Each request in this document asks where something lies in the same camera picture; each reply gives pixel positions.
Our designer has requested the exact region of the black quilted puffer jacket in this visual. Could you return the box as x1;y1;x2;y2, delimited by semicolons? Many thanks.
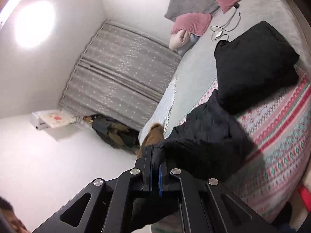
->
142;90;254;182

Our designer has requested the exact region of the folded brown fleece coat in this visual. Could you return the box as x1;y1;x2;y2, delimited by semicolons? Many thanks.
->
137;123;164;159

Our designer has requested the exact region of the light blue fringed blanket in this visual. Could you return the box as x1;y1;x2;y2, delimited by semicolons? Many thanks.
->
139;77;177;144

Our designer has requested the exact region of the grey star-patterned curtain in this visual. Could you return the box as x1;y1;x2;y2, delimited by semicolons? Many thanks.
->
59;20;181;130

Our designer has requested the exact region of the folded beige blanket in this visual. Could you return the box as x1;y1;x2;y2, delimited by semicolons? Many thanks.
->
169;30;191;51

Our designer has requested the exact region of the folded grey-blue blanket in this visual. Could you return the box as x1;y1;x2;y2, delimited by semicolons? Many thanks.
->
176;34;200;56

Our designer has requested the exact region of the patterned pink green bedspread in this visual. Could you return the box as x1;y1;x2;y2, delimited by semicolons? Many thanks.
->
150;65;311;233

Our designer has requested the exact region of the pink pillow near headboard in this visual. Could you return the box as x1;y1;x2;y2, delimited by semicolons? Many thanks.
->
171;13;212;37

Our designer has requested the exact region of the folded black garment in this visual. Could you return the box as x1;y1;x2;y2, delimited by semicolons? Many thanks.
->
214;21;299;115

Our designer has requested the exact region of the person's head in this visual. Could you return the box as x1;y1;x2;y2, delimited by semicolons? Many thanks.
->
0;197;29;233

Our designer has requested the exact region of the grey bed sheet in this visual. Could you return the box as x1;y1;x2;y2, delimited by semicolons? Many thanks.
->
163;0;311;139

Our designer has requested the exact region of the white wall air conditioner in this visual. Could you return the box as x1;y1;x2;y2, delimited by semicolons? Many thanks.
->
30;110;79;130

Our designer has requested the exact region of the black charging cable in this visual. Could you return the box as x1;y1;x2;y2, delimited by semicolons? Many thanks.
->
210;2;242;42

